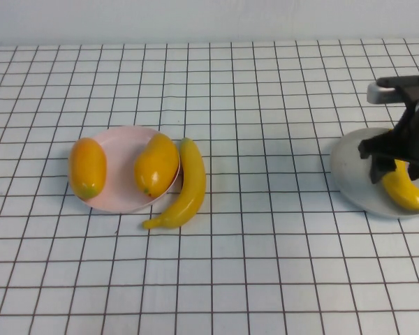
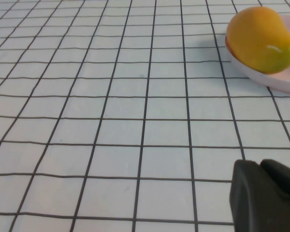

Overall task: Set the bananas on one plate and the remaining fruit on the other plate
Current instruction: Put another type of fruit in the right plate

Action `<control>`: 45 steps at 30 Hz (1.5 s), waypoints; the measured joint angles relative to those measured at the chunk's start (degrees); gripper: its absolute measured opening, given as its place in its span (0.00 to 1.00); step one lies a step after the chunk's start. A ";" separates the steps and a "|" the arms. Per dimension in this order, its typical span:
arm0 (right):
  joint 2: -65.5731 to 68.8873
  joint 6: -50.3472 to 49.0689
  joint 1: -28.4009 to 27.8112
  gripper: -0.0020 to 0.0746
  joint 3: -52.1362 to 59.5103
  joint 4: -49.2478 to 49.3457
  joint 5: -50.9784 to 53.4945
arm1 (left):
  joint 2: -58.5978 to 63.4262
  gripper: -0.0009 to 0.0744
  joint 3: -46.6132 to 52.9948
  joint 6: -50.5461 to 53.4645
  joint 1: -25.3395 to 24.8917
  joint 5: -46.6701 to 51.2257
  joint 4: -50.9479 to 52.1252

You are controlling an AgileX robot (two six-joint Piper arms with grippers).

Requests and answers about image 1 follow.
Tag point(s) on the orange yellow plastic mango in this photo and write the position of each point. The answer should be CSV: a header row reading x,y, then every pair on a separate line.
x,y
157,164
87,167

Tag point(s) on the grey round plate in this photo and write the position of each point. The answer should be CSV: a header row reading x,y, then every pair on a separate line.
x,y
352,174

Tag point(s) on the white black grid tablecloth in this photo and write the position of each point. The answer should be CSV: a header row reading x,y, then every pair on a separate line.
x,y
230,279

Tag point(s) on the yellow plastic banana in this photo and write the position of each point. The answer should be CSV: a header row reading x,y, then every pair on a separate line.
x,y
405,195
192,195

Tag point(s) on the pink round plate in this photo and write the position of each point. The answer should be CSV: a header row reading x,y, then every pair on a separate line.
x,y
122,174

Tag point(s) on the right silver black wrist camera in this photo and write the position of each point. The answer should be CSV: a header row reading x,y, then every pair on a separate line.
x,y
384,92

